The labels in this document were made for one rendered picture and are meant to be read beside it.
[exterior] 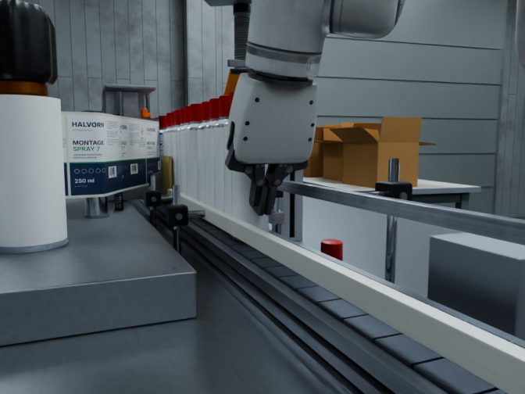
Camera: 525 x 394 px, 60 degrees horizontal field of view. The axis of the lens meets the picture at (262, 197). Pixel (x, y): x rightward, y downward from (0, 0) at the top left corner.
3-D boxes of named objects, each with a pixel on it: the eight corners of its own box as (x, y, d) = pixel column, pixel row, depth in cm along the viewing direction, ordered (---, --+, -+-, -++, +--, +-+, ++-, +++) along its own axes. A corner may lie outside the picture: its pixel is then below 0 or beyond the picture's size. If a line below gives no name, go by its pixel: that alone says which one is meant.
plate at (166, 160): (160, 193, 107) (159, 155, 106) (163, 193, 107) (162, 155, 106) (168, 198, 98) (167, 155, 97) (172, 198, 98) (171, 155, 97)
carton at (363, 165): (322, 183, 270) (323, 119, 265) (391, 180, 288) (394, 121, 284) (362, 190, 231) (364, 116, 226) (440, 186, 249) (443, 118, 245)
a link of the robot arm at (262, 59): (305, 44, 55) (301, 69, 57) (237, 38, 52) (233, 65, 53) (339, 57, 48) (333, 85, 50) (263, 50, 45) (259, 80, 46)
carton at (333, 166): (302, 178, 311) (303, 123, 307) (370, 177, 327) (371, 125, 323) (332, 183, 269) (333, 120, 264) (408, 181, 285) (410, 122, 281)
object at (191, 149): (183, 212, 88) (181, 104, 85) (209, 209, 90) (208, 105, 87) (191, 215, 83) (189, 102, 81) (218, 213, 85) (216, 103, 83)
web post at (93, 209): (83, 216, 83) (78, 112, 81) (109, 214, 85) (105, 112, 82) (83, 219, 79) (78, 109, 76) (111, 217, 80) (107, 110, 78)
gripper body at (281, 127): (307, 63, 56) (292, 148, 61) (228, 57, 52) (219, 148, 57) (337, 76, 50) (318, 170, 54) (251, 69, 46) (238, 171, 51)
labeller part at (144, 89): (101, 93, 112) (101, 89, 112) (148, 95, 117) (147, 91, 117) (105, 87, 100) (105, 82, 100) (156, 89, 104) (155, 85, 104)
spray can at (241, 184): (226, 236, 64) (225, 89, 62) (260, 234, 66) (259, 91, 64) (238, 244, 59) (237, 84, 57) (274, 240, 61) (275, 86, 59)
